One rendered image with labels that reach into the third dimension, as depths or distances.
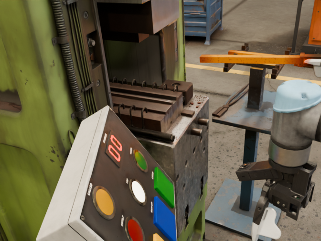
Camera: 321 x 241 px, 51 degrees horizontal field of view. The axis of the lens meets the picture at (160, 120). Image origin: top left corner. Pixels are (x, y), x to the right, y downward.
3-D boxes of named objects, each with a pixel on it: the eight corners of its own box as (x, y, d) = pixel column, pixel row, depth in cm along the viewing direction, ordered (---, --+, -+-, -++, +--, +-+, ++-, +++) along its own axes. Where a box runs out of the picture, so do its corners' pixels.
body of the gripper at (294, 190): (295, 224, 66) (304, 177, 60) (256, 204, 72) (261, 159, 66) (311, 202, 71) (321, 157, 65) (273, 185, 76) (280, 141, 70)
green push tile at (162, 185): (173, 185, 84) (157, 165, 81) (174, 207, 77) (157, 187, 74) (167, 188, 84) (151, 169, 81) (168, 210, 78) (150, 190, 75)
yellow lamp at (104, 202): (121, 204, 57) (118, 185, 54) (106, 224, 53) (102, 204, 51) (105, 200, 58) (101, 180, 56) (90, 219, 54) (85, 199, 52)
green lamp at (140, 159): (152, 163, 77) (150, 148, 75) (142, 176, 74) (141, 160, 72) (140, 160, 79) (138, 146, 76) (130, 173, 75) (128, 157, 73)
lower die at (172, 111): (183, 110, 129) (182, 90, 125) (161, 137, 114) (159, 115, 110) (93, 95, 146) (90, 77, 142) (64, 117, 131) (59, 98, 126)
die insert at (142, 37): (149, 36, 115) (147, 18, 112) (139, 43, 110) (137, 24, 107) (79, 30, 127) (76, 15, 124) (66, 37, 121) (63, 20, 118)
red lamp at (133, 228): (149, 233, 60) (147, 216, 58) (137, 253, 57) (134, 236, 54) (134, 228, 61) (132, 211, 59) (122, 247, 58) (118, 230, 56)
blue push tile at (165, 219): (175, 215, 75) (157, 195, 72) (176, 243, 69) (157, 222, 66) (168, 219, 76) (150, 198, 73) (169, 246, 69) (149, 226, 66)
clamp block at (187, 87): (193, 96, 139) (193, 82, 135) (186, 105, 132) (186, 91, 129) (167, 92, 143) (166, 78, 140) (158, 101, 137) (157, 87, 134)
